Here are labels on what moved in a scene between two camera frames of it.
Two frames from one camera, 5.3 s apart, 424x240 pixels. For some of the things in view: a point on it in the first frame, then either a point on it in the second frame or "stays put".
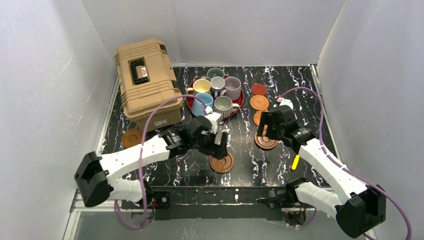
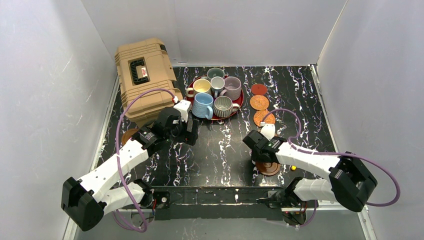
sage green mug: [215, 72] stays put
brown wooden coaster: [223, 165] to [267, 168]
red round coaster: [259, 89] stays put
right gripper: [269, 124] to [257, 156]
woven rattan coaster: [257, 116] stays put
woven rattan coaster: [259, 102] stays put
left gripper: [216, 141] to [191, 131]
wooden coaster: [131, 137] stays put
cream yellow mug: [200, 86] stays put
